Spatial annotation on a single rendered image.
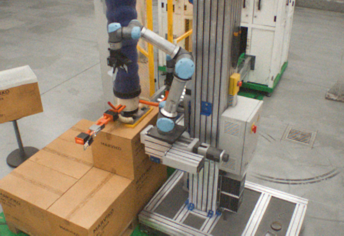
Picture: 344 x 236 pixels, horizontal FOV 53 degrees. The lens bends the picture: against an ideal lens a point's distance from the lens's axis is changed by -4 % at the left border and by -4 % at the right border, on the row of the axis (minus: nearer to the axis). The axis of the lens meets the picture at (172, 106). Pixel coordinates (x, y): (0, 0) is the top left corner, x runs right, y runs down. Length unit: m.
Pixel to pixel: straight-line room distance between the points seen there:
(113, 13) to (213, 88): 0.88
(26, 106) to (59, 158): 0.82
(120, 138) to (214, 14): 1.19
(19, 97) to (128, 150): 1.48
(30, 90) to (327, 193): 3.19
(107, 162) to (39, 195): 0.60
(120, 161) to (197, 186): 0.66
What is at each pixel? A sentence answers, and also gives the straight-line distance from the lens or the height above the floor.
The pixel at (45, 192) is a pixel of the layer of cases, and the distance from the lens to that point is 3.03.
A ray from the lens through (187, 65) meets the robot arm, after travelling 2.20.
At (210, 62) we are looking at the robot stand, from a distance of 2.41.
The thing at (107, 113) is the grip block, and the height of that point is 1.09.
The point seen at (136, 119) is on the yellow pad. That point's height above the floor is 0.97.
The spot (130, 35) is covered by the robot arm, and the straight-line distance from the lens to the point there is 2.20.
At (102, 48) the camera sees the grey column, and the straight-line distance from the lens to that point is 4.35.
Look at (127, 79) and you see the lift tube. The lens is 2.80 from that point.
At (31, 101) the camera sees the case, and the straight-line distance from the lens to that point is 3.91.
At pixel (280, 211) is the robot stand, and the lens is 3.30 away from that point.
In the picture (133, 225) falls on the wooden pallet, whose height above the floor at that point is 0.07.
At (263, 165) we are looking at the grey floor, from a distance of 4.11.
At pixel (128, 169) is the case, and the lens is 2.95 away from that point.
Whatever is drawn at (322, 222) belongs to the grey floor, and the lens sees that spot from 3.62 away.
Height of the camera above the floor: 2.48
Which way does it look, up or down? 29 degrees down
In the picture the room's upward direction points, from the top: straight up
